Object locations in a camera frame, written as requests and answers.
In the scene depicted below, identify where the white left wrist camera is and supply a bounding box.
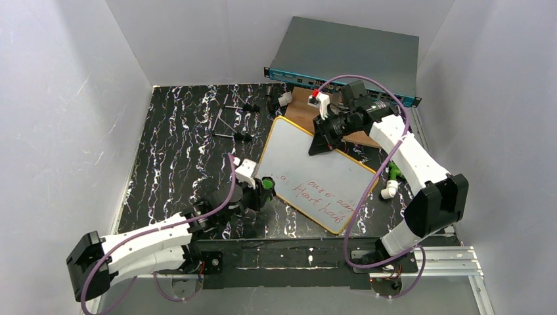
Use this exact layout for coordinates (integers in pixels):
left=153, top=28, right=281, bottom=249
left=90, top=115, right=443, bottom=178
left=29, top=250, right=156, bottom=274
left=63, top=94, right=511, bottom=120
left=233, top=157, right=258, bottom=187

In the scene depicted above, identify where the white pvc elbow near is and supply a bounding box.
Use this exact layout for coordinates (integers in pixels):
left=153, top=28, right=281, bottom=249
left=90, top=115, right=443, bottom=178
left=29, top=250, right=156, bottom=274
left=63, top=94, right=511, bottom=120
left=380, top=180, right=399, bottom=200

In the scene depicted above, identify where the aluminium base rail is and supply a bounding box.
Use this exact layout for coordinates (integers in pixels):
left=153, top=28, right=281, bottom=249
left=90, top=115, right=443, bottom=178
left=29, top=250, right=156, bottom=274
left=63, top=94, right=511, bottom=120
left=86, top=246, right=494, bottom=314

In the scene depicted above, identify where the teal grey network switch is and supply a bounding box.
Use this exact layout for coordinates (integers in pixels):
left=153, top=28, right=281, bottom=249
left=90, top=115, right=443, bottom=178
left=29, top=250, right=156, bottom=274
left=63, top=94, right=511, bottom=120
left=264, top=16, right=421, bottom=108

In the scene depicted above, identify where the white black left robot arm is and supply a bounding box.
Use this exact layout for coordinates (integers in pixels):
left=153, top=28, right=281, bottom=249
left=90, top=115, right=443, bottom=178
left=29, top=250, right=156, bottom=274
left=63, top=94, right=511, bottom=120
left=66, top=177, right=276, bottom=302

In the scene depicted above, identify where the brown wooden board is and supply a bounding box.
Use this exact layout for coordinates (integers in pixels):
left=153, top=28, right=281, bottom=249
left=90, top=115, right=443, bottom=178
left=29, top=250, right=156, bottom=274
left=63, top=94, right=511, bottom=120
left=285, top=87, right=381, bottom=148

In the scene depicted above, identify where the green black whiteboard eraser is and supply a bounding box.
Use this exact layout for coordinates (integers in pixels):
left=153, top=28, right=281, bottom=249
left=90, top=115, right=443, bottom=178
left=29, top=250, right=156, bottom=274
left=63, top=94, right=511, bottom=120
left=261, top=177, right=276, bottom=196

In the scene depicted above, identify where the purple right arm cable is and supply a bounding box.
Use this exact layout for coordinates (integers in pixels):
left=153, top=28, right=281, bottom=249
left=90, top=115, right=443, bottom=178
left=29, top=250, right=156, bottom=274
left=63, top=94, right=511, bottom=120
left=317, top=74, right=428, bottom=300

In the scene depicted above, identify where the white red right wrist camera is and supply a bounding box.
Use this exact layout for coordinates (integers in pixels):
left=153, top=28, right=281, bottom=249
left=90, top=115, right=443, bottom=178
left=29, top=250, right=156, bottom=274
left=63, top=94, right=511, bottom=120
left=307, top=89, right=330, bottom=120

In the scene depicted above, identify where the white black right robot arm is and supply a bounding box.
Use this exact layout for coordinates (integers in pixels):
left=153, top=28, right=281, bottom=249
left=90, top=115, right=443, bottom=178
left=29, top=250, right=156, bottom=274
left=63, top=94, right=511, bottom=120
left=308, top=75, right=469, bottom=269

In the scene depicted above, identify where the white pvc elbow far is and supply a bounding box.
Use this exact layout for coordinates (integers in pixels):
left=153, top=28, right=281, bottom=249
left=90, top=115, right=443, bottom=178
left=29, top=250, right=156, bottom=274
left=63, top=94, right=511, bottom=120
left=277, top=91, right=292, bottom=107

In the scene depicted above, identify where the yellow framed whiteboard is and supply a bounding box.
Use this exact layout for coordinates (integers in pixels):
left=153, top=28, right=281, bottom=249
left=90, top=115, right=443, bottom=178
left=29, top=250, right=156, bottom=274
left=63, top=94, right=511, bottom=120
left=256, top=116, right=375, bottom=235

